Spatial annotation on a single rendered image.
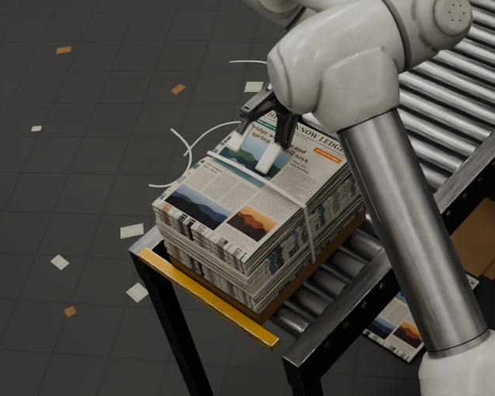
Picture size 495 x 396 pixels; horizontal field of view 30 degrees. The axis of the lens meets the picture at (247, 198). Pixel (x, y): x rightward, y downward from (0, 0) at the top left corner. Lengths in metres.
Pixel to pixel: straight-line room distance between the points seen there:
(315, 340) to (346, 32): 0.85
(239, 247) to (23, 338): 1.49
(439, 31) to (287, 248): 0.75
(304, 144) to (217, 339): 1.12
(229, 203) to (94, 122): 1.93
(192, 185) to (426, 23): 0.82
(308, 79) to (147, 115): 2.49
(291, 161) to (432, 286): 0.72
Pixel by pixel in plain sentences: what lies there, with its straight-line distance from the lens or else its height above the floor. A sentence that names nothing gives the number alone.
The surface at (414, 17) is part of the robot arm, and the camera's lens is 1.44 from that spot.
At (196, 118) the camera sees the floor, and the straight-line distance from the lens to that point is 3.76.
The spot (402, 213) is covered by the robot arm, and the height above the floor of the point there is 1.43.
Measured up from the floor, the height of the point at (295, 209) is 1.03.
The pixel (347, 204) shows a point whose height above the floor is 0.91.
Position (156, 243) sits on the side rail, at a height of 0.80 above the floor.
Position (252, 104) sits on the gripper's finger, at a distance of 1.93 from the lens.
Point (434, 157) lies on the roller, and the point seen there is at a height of 0.80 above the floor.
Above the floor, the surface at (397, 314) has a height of 0.01.
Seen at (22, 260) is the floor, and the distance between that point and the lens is 3.50.
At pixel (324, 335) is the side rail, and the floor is 0.80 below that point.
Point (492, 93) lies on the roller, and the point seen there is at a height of 0.80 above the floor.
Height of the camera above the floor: 2.51
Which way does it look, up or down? 47 degrees down
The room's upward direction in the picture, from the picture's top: 14 degrees counter-clockwise
